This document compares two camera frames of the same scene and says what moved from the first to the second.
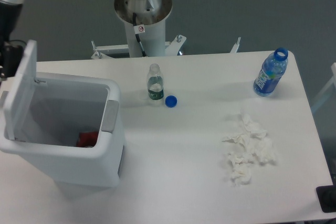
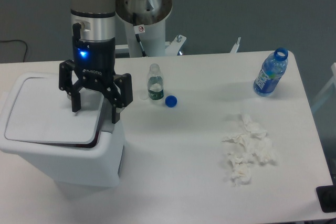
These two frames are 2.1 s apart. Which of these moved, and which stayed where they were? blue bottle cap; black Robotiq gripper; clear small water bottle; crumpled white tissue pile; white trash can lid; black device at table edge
Moved: white trash can lid; black Robotiq gripper
Stayed: clear small water bottle; black device at table edge; blue bottle cap; crumpled white tissue pile
